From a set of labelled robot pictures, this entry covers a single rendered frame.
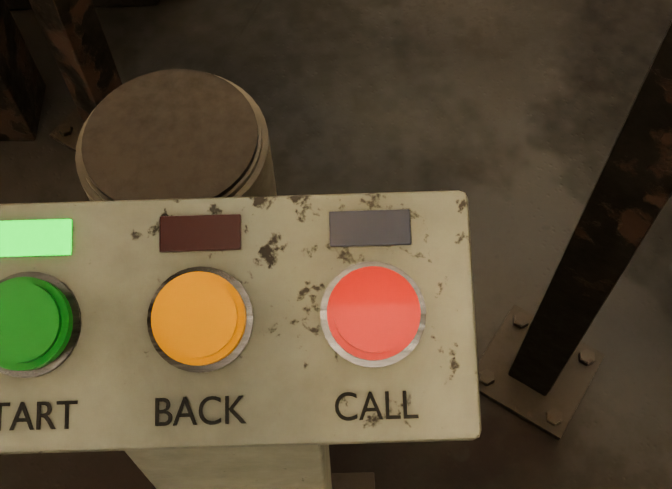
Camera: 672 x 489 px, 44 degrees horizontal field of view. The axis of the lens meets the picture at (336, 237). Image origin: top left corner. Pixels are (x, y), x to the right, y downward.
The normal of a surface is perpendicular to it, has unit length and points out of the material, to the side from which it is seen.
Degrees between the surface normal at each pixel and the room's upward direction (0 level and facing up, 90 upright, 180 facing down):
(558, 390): 0
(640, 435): 0
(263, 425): 20
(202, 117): 0
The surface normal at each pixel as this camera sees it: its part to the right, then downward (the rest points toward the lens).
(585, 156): -0.01, -0.50
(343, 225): 0.00, -0.17
